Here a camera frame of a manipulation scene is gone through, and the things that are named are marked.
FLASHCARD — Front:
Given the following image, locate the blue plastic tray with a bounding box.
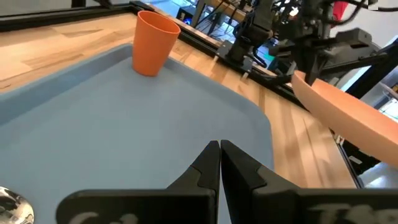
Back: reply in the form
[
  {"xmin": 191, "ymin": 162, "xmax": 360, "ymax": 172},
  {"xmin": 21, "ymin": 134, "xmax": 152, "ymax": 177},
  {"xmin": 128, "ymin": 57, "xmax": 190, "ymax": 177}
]
[{"xmin": 0, "ymin": 43, "xmax": 274, "ymax": 224}]

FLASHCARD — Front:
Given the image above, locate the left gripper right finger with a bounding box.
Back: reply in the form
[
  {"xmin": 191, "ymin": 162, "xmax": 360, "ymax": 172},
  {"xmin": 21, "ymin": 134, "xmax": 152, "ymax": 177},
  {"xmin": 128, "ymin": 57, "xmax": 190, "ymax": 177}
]
[{"xmin": 221, "ymin": 139, "xmax": 398, "ymax": 224}]

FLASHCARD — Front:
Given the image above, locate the orange plastic cup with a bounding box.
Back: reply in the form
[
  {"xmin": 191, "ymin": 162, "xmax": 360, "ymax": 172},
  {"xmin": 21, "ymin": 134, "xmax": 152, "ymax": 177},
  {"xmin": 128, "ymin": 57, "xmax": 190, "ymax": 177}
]
[{"xmin": 132, "ymin": 10, "xmax": 182, "ymax": 77}]

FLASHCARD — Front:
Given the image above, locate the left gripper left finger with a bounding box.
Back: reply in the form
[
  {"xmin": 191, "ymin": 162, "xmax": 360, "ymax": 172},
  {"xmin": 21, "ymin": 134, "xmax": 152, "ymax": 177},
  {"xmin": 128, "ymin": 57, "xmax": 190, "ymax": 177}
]
[{"xmin": 55, "ymin": 140, "xmax": 221, "ymax": 224}]

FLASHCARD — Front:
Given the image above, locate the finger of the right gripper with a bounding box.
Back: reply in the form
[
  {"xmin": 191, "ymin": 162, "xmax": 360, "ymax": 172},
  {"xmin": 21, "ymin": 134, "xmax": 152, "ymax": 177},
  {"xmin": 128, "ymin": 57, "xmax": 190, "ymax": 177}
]
[{"xmin": 294, "ymin": 46, "xmax": 327, "ymax": 86}]

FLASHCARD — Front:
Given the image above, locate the silver metal spoon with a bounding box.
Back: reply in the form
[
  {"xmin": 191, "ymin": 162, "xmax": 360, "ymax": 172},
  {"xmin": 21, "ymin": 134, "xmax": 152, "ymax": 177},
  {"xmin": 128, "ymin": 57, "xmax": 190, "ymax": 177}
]
[{"xmin": 0, "ymin": 185, "xmax": 35, "ymax": 224}]

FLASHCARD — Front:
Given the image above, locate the orange round plate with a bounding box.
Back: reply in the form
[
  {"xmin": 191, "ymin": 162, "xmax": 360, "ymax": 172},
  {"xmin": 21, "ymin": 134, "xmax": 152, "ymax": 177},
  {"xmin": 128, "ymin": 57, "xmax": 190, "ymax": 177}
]
[{"xmin": 291, "ymin": 70, "xmax": 398, "ymax": 169}]

